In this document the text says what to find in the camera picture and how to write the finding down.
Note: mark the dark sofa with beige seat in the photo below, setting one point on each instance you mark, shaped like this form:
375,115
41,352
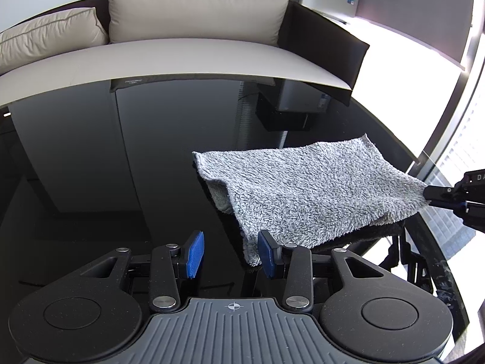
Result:
311,49

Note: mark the small beige side cushion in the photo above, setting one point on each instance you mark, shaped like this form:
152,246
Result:
50,35

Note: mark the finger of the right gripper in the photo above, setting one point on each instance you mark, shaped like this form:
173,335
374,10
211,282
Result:
441,197

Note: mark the large beige back cushion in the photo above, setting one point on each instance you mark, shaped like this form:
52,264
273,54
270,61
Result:
256,21

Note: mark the grey fluffy towel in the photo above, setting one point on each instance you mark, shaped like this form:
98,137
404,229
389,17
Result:
308,195

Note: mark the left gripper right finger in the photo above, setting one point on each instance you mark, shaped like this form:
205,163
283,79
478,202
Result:
275,258

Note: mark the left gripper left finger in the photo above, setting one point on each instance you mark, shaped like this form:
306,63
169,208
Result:
187,258

